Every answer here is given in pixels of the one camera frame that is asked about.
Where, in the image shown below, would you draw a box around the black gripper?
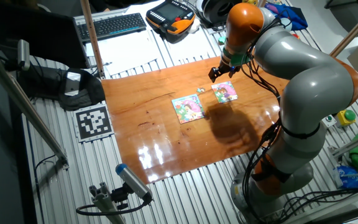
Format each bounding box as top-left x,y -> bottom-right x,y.
208,62 -> 242,83

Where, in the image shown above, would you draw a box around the butterfly jigsaw puzzle unframed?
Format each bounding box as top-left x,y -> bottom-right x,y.
211,81 -> 239,104

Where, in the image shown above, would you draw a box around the framed butterfly puzzle board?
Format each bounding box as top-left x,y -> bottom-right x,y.
171,93 -> 206,125

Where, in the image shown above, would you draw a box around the white paper sheet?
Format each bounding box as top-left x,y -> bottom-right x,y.
160,26 -> 223,63

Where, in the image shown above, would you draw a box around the white round object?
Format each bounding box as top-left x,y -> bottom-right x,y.
187,17 -> 201,34

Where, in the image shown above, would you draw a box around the black round spool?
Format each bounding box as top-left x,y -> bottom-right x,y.
201,0 -> 234,26

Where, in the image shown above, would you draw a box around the black orange teach pendant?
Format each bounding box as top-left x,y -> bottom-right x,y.
145,0 -> 196,44

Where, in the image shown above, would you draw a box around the pale blue egg plush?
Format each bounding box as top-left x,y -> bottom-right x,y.
280,17 -> 293,32

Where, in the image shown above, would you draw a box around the glossy wooden board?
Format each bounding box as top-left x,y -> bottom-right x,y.
101,55 -> 291,185

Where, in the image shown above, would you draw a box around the blue cloth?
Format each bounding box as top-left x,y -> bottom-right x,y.
264,2 -> 309,31

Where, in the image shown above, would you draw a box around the large white paper sheets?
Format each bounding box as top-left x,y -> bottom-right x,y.
85,29 -> 161,77

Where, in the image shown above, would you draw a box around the grey box with green button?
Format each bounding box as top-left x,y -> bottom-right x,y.
321,114 -> 337,128

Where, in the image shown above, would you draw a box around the black computer keyboard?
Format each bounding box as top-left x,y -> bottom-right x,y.
75,12 -> 148,43

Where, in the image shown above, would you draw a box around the yellow box with green button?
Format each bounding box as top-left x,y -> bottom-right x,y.
336,109 -> 357,127

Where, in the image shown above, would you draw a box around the black white fiducial marker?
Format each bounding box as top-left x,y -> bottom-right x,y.
73,104 -> 114,143

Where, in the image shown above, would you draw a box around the black bag with silver patch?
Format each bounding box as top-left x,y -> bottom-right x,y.
16,64 -> 106,112

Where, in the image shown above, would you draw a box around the slanted aluminium beam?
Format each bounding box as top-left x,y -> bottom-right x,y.
332,126 -> 358,158

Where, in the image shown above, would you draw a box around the blue plastic bag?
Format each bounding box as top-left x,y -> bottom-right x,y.
333,164 -> 358,190

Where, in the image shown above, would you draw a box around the short aluminium profile stand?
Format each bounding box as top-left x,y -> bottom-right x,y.
88,182 -> 127,224

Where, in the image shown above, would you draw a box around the black computer monitor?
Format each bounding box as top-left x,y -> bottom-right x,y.
0,0 -> 90,69

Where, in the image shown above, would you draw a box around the long diagonal aluminium beam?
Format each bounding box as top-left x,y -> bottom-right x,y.
0,42 -> 70,170

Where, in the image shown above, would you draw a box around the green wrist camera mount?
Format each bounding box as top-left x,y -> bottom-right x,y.
221,46 -> 252,67

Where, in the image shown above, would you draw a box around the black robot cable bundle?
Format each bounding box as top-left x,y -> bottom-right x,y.
240,18 -> 291,224

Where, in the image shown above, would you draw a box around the tan slanted frame pole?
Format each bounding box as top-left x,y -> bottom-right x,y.
329,1 -> 358,58

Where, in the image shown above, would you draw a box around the tan upright frame pole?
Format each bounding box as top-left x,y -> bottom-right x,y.
80,0 -> 106,79

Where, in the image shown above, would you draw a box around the silver camera with blue end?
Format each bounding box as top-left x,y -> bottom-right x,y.
115,163 -> 154,203

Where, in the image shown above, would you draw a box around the black cables beside robot base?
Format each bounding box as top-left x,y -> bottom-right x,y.
278,185 -> 358,218

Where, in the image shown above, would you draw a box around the black camera cable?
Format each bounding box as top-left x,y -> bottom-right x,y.
75,195 -> 150,217

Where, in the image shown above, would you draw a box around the silver camera on clamp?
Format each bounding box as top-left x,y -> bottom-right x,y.
16,39 -> 31,72

